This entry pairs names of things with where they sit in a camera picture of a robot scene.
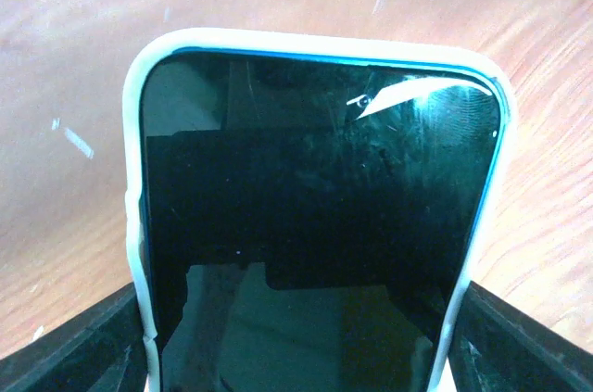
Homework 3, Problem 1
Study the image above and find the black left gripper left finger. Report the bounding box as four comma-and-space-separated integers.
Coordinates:
1, 284, 147, 391

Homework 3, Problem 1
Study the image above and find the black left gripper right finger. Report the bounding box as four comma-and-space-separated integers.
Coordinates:
448, 282, 592, 391

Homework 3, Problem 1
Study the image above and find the blue smartphone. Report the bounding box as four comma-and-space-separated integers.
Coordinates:
138, 46, 506, 392

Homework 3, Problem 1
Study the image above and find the white phone case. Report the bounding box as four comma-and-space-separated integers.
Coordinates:
121, 28, 519, 392

